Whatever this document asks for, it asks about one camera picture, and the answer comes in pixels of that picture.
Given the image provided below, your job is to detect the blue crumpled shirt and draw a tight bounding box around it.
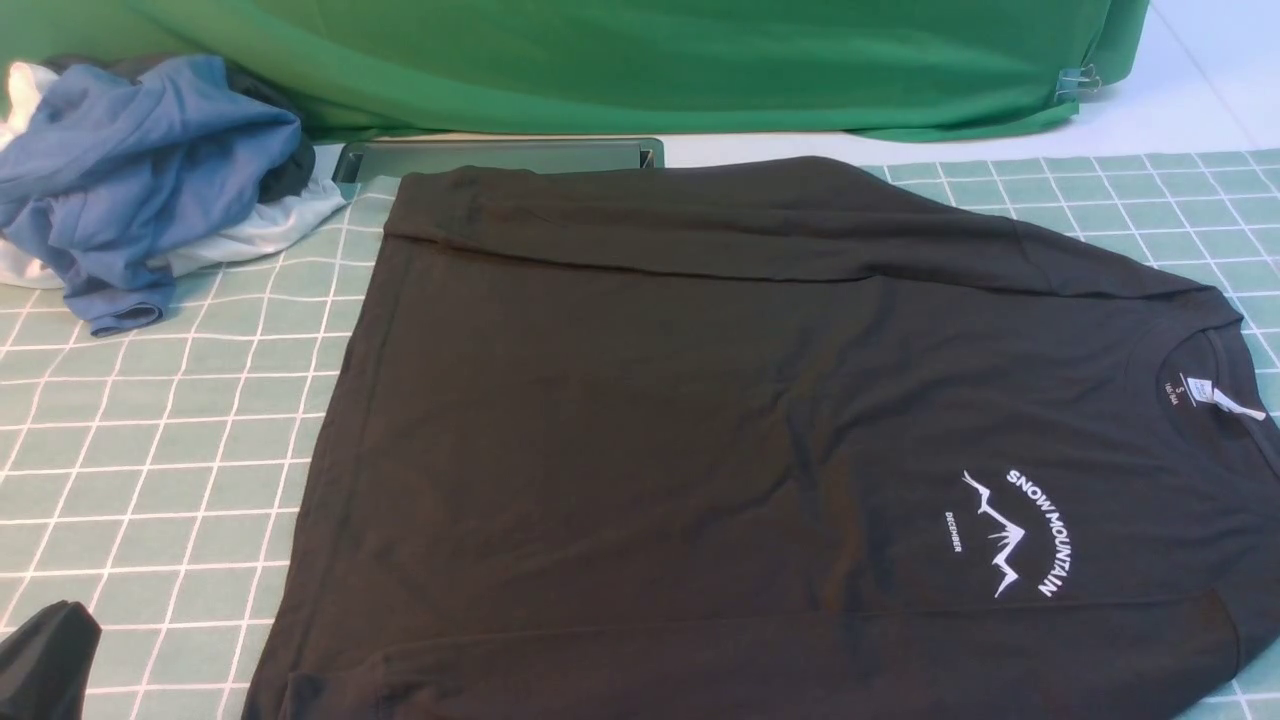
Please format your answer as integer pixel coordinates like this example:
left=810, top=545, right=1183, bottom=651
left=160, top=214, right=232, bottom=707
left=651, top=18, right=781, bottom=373
left=1, top=55, right=305, bottom=337

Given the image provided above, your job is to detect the dark gray long-sleeved shirt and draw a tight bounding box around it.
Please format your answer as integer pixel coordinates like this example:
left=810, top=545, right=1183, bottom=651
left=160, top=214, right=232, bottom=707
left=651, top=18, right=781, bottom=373
left=243, top=158, right=1277, bottom=719

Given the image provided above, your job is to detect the green backdrop cloth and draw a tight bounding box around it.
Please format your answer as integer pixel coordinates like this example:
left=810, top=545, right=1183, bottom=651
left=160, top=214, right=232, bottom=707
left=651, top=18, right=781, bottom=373
left=1, top=1, right=1149, bottom=143

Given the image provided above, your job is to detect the metal binder clip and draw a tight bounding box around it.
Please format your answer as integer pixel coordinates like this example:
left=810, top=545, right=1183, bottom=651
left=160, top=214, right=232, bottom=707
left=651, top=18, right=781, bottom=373
left=1053, top=64, right=1103, bottom=104

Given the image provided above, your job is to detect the green checkered table cloth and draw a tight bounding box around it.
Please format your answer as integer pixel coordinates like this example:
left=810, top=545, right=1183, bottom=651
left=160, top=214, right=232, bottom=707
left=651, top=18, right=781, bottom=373
left=1, top=149, right=1277, bottom=719

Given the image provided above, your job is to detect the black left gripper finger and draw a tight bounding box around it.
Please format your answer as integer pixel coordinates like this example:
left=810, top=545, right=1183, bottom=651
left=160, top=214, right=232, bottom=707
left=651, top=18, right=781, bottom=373
left=1, top=601, right=102, bottom=719

